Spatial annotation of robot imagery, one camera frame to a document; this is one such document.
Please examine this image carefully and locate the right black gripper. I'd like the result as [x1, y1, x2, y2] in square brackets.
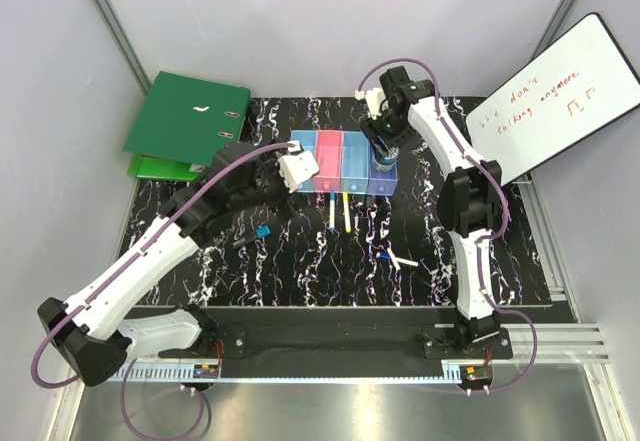
[359, 107, 416, 162]

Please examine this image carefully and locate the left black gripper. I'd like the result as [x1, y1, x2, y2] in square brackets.
[231, 138, 314, 221]

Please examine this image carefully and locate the teal blue bin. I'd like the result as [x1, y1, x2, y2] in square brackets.
[341, 131, 371, 194]

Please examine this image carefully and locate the purple bin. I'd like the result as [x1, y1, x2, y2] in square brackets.
[366, 147, 398, 197]

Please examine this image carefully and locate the pink bin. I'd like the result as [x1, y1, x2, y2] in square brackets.
[313, 130, 343, 193]

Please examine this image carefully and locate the green ring binder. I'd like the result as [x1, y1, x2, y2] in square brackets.
[124, 71, 251, 182]

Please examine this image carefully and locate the light blue bin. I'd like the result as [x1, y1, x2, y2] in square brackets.
[282, 130, 320, 193]

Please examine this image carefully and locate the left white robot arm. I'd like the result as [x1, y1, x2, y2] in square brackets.
[37, 141, 319, 387]

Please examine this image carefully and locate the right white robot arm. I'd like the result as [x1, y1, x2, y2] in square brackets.
[356, 58, 509, 358]

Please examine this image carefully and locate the blue sharpener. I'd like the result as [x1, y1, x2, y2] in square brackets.
[256, 225, 271, 238]

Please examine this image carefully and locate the yellow capped white marker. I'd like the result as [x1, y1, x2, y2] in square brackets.
[342, 192, 352, 233]

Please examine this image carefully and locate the blue capped white marker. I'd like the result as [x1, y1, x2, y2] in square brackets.
[329, 191, 337, 232]

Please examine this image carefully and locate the black marble mat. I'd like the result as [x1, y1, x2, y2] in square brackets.
[102, 94, 554, 308]

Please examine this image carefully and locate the white marker pen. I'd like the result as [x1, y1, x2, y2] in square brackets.
[386, 248, 420, 269]

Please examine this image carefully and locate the white board with writing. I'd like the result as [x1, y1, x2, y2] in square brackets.
[466, 13, 639, 184]

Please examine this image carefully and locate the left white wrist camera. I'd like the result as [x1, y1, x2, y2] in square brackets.
[277, 141, 320, 193]

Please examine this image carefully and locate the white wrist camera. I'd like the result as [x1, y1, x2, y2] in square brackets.
[277, 141, 320, 193]
[354, 88, 388, 119]

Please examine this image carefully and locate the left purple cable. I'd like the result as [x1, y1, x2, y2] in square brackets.
[30, 141, 301, 440]

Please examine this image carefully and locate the purple cable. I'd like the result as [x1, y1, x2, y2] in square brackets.
[30, 141, 301, 440]
[357, 56, 537, 395]

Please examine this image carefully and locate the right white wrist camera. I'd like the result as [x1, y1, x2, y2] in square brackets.
[354, 88, 388, 119]

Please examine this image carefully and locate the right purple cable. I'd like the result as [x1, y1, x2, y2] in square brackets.
[357, 56, 537, 395]

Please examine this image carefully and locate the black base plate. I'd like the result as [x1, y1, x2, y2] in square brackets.
[158, 305, 512, 380]

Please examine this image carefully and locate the aluminium frame rail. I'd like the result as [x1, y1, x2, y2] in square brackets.
[91, 0, 152, 96]

